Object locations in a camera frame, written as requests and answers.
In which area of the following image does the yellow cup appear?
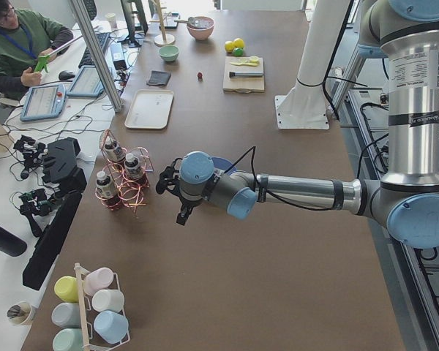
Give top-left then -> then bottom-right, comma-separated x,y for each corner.
54,276 -> 78,303

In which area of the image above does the white cup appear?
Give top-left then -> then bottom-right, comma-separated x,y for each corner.
91,289 -> 125,313

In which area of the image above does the person in green sweater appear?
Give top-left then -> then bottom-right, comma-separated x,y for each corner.
0,1 -> 73,100

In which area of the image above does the tea bottle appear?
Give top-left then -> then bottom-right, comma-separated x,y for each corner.
124,153 -> 146,185
96,170 -> 121,210
104,137 -> 124,162

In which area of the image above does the yellow plastic knife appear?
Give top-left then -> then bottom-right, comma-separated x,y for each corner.
229,61 -> 259,67

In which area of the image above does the black thermos bottle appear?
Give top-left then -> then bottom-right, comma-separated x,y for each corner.
0,226 -> 27,257

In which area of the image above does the pale green cup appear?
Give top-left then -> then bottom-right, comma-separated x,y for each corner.
52,328 -> 83,351

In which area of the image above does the blue cup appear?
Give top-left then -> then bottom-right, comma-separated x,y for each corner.
93,310 -> 129,344

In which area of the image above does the green lime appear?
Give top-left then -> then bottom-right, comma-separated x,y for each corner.
232,48 -> 244,57

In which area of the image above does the pink cup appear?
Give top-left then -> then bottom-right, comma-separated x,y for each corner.
83,267 -> 114,296

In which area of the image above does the grey folded cloth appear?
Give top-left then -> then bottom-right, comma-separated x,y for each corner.
146,70 -> 171,86

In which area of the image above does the cream rabbit tray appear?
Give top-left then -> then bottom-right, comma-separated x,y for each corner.
124,89 -> 174,129

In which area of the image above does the black keyboard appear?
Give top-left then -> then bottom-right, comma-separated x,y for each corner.
78,31 -> 111,69

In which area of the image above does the copper wire bottle rack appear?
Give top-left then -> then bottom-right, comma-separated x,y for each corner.
94,129 -> 154,211

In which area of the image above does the grey cup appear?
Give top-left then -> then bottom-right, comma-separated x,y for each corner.
51,302 -> 80,328

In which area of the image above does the green bowl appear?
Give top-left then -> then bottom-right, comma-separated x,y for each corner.
158,45 -> 179,62

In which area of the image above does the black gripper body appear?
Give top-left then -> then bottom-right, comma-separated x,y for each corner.
179,185 -> 202,214

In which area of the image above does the pink bowl with ice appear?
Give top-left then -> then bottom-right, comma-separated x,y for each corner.
187,16 -> 214,41

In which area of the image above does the wooden cup tree stand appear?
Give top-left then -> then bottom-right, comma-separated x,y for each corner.
150,0 -> 176,48

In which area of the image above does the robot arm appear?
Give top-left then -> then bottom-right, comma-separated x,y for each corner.
174,1 -> 439,249

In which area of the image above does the wooden cutting board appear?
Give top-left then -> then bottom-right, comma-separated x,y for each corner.
222,56 -> 265,93

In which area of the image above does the yellow lemon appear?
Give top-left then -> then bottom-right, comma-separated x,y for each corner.
224,41 -> 236,53
233,37 -> 245,49

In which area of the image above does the aluminium frame post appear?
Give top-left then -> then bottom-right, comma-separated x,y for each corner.
69,0 -> 123,113

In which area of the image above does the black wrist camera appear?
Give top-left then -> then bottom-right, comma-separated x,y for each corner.
155,158 -> 181,196

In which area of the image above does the black computer mouse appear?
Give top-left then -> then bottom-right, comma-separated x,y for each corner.
58,70 -> 75,81

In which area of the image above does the teach pendant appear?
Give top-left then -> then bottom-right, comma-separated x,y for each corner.
20,83 -> 66,122
67,66 -> 104,99

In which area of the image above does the blue plate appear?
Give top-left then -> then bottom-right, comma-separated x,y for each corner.
211,156 -> 237,175

